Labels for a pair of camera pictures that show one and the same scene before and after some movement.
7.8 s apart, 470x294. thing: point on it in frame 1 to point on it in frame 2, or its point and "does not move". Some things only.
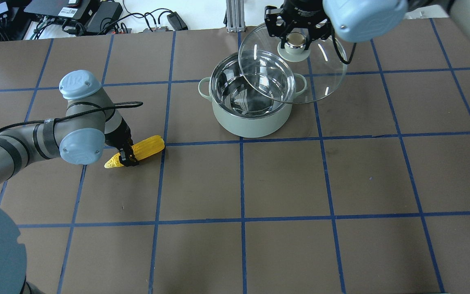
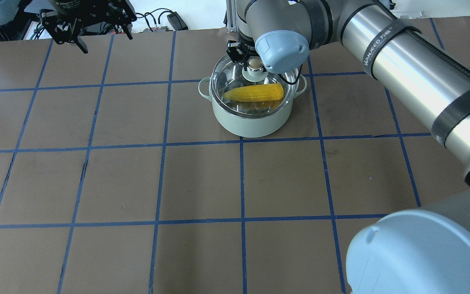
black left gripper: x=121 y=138 to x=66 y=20
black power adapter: x=176 y=21 does not move
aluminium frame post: x=236 y=21 does not move
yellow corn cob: x=141 y=149 to x=263 y=93
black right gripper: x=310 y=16 to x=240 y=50
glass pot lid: x=294 y=73 to x=249 y=90
